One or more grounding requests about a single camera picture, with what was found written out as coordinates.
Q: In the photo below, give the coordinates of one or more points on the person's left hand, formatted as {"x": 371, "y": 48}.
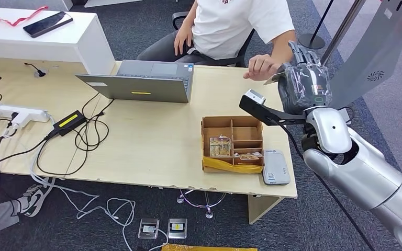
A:
{"x": 261, "y": 67}

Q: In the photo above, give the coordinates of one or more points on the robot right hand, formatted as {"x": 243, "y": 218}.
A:
{"x": 303, "y": 86}

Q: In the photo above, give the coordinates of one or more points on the person's right hand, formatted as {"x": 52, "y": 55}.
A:
{"x": 183, "y": 40}

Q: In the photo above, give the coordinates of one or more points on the room key card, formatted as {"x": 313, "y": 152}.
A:
{"x": 249, "y": 157}

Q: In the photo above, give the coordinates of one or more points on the person's right forearm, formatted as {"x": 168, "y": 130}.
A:
{"x": 190, "y": 15}

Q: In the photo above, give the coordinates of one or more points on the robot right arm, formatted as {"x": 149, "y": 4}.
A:
{"x": 360, "y": 173}

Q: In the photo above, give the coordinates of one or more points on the person's left forearm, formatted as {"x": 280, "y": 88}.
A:
{"x": 284, "y": 43}

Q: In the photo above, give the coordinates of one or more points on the person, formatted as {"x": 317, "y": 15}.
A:
{"x": 27, "y": 204}
{"x": 228, "y": 27}

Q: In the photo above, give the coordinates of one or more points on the white card reader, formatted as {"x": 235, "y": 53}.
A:
{"x": 275, "y": 168}

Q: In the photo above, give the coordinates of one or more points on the black stanchion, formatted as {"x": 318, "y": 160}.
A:
{"x": 311, "y": 41}

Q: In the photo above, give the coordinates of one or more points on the grey laptop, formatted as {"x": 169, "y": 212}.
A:
{"x": 138, "y": 88}

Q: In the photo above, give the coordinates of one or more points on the chrome stanchion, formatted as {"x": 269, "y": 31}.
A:
{"x": 343, "y": 31}

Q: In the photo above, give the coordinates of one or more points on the cardboard organizer box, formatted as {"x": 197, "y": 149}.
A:
{"x": 242, "y": 133}

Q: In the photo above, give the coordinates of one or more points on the grey kiosk stand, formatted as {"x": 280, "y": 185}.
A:
{"x": 371, "y": 52}

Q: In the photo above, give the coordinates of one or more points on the white board base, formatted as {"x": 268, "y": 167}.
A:
{"x": 111, "y": 2}

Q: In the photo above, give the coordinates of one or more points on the white paper slip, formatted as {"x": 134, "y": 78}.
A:
{"x": 255, "y": 153}

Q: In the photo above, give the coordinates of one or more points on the wooden desk side panel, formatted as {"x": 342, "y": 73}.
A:
{"x": 260, "y": 208}

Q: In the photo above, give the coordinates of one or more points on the black smartphone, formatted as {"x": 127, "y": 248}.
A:
{"x": 47, "y": 24}

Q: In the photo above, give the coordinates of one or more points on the black power brick yellow label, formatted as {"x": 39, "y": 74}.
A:
{"x": 69, "y": 122}

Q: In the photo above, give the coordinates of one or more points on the chrome stool base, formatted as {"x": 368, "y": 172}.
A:
{"x": 209, "y": 214}

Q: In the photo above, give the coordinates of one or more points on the grey cabinet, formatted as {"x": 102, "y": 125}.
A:
{"x": 26, "y": 4}

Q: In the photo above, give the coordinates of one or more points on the white power strip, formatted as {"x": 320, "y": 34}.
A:
{"x": 17, "y": 111}

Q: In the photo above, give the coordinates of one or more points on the floor socket with yellow label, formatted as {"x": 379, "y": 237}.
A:
{"x": 177, "y": 228}

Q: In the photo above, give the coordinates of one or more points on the white plug adapter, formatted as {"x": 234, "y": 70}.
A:
{"x": 21, "y": 122}

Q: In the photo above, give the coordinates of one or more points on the yellow floor tape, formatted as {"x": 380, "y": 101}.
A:
{"x": 209, "y": 247}

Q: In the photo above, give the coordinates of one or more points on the floor socket with white plug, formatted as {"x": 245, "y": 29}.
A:
{"x": 149, "y": 228}

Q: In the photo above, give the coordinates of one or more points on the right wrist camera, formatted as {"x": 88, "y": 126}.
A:
{"x": 255, "y": 97}

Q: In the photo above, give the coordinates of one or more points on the black camera bracket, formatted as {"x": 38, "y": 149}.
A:
{"x": 267, "y": 112}

